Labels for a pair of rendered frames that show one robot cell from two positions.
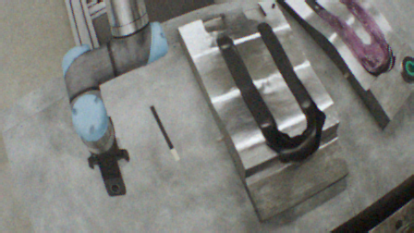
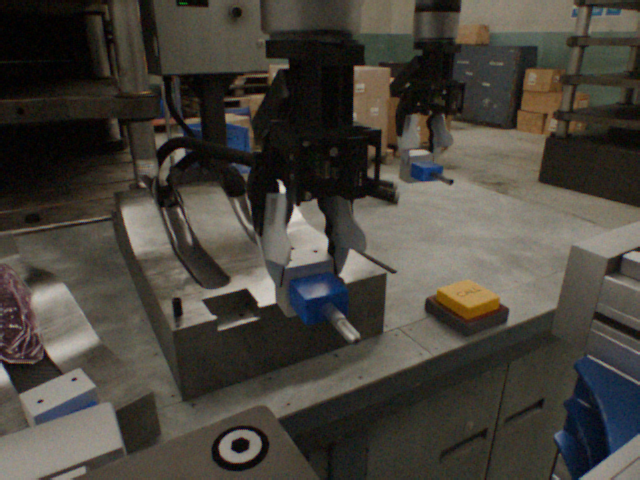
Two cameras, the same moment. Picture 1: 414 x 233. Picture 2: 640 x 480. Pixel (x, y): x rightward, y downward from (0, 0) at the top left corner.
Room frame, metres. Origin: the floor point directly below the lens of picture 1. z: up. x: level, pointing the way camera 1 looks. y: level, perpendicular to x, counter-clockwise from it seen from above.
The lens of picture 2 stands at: (1.17, -0.05, 1.15)
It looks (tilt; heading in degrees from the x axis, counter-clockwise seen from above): 24 degrees down; 175
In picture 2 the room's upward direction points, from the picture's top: straight up
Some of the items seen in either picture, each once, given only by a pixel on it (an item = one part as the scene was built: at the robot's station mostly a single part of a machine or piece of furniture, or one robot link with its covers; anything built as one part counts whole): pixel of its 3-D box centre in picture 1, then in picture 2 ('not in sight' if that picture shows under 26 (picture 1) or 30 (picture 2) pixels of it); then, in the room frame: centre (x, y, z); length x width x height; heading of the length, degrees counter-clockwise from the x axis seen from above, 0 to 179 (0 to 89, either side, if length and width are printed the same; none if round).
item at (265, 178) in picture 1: (273, 103); (220, 240); (0.50, -0.15, 0.87); 0.50 x 0.26 x 0.14; 25
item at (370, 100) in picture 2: not in sight; (326, 114); (-3.77, 0.41, 0.47); 1.22 x 0.80 x 0.94; 34
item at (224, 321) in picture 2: (253, 13); (232, 317); (0.73, -0.11, 0.87); 0.05 x 0.05 x 0.04; 25
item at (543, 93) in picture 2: not in sight; (554, 102); (-5.10, 3.61, 0.42); 0.86 x 0.33 x 0.83; 30
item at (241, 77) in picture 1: (276, 88); (214, 214); (0.51, -0.15, 0.92); 0.35 x 0.16 x 0.09; 25
